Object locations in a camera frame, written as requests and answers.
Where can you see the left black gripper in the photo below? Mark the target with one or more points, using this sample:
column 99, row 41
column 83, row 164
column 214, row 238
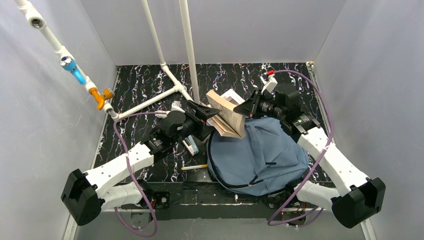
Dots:
column 197, row 117

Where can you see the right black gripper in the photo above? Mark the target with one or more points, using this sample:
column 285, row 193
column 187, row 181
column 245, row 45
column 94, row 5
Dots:
column 253, row 107

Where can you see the orange green treehouse book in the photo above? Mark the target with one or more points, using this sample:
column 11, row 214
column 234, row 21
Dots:
column 227, row 122

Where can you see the blue student backpack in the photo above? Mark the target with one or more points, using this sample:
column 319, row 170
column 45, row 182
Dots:
column 261, row 163

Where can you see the white art book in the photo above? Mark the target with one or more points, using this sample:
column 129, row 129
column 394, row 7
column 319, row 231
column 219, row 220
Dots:
column 232, row 97

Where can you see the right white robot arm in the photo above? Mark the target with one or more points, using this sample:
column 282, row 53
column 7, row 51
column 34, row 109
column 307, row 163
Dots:
column 333, row 183

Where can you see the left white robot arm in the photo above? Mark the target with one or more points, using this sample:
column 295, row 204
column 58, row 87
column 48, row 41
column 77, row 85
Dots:
column 87, row 194

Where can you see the green white pipe fitting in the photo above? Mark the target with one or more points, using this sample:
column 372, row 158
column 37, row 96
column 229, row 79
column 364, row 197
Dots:
column 162, row 114

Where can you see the white blue stapler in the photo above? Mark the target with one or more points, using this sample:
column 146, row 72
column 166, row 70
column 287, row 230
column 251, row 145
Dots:
column 190, row 145

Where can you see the white yellow marker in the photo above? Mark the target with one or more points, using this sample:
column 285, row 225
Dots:
column 194, row 167

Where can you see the orange pipe valve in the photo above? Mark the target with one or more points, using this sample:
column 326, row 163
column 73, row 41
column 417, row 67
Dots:
column 101, row 98

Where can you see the blue pipe valve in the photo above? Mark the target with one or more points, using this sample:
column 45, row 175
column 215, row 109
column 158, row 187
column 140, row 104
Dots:
column 70, row 65

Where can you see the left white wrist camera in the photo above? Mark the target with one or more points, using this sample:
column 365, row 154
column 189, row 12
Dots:
column 176, row 106

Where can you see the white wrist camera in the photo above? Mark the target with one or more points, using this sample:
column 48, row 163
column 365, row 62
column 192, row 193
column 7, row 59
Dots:
column 269, row 82
column 176, row 106

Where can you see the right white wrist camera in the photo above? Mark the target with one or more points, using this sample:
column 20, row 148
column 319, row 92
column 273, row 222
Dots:
column 269, row 82

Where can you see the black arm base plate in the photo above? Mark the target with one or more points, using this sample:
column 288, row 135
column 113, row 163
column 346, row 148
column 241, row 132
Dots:
column 209, row 200

